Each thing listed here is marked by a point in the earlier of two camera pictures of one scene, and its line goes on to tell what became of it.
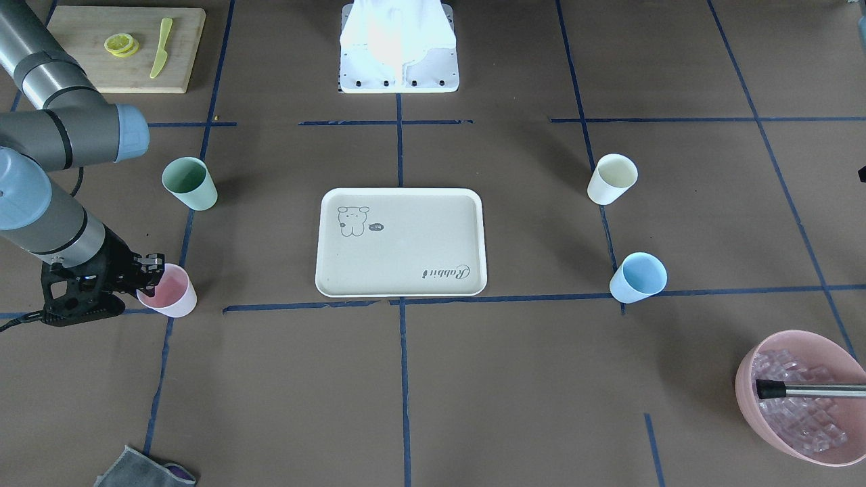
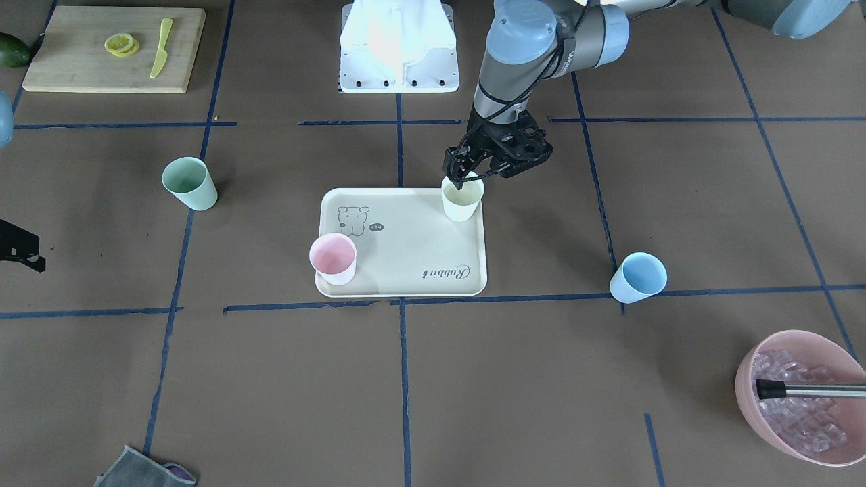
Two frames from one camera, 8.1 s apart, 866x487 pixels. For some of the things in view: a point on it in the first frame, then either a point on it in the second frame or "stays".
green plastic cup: x=189 y=178 stays
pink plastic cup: x=174 y=295 → x=333 y=256
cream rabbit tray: x=396 y=242 stays
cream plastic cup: x=613 y=174 → x=460 y=204
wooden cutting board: x=146 y=50 stays
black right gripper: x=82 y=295 → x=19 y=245
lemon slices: x=122 y=44 stays
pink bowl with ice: x=823 y=431 stays
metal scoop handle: x=774 y=389 stays
